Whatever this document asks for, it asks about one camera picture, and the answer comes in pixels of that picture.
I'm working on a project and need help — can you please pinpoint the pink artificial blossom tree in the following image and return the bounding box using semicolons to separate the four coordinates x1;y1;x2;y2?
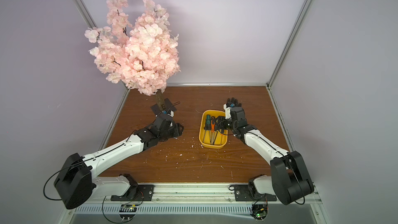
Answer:
85;0;180;111

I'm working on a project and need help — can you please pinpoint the yellow plastic storage box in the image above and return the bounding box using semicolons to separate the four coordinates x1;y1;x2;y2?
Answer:
199;110;229;149

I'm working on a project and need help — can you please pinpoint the black work glove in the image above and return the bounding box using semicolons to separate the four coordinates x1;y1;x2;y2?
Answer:
226;97;242;108

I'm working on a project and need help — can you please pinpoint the controller board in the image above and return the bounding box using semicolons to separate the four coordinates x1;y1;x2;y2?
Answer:
119;204;138;223
250;204;268;221

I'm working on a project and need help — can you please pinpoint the yellow black striped screwdriver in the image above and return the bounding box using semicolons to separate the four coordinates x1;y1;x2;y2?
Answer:
213;131;222;146

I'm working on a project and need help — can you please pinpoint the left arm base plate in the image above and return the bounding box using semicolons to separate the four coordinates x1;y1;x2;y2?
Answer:
110;184;154;202

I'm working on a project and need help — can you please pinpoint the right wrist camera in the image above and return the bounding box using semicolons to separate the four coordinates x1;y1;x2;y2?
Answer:
223;103;235;119

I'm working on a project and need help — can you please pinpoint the large green black screwdriver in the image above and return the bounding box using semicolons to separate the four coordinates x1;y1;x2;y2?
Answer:
203;115;211;142

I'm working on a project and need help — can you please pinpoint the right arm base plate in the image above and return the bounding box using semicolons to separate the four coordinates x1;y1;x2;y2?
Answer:
229;184;277;202

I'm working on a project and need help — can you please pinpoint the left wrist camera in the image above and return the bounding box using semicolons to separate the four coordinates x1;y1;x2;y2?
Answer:
159;110;174;119

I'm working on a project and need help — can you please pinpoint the small green black screwdriver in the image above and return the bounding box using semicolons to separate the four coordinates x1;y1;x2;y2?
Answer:
205;115;213;144

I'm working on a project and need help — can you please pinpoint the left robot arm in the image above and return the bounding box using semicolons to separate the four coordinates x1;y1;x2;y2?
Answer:
53;112;184;209

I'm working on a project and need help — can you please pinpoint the aluminium front rail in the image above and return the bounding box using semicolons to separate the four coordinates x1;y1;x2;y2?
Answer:
71;183;322;205

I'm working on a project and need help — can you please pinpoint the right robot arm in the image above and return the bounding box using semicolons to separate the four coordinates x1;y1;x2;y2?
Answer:
221;103;315;205

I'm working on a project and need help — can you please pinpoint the left controller board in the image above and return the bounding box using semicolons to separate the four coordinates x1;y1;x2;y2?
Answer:
119;204;138;223

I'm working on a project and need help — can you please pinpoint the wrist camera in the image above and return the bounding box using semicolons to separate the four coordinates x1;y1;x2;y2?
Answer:
223;103;235;119
159;110;174;119

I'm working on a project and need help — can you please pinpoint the right controller board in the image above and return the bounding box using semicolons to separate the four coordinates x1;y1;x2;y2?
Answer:
250;204;268;221

